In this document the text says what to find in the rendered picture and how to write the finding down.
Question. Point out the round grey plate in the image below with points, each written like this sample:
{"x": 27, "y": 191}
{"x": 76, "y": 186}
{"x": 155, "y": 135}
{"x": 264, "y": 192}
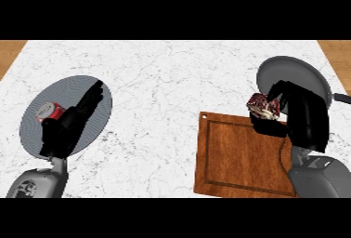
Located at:
{"x": 50, "y": 93}

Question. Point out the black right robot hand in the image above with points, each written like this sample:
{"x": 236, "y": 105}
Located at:
{"x": 306, "y": 124}

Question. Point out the grey frying pan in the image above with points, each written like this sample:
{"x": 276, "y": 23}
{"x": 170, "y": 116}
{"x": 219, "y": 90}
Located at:
{"x": 297, "y": 72}

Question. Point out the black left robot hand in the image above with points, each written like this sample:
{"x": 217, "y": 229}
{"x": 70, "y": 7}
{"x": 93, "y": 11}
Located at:
{"x": 64, "y": 130}

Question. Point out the red can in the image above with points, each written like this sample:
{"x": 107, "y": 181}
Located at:
{"x": 50, "y": 111}

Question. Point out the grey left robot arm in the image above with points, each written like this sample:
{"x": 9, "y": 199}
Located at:
{"x": 40, "y": 181}

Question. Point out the dark red cupcake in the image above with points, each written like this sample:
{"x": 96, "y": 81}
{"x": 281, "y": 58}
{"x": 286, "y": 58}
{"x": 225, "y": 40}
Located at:
{"x": 264, "y": 106}

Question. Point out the brown wooden cutting board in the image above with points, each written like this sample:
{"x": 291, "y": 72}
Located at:
{"x": 238, "y": 158}

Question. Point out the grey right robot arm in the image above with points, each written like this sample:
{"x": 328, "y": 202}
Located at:
{"x": 320, "y": 176}

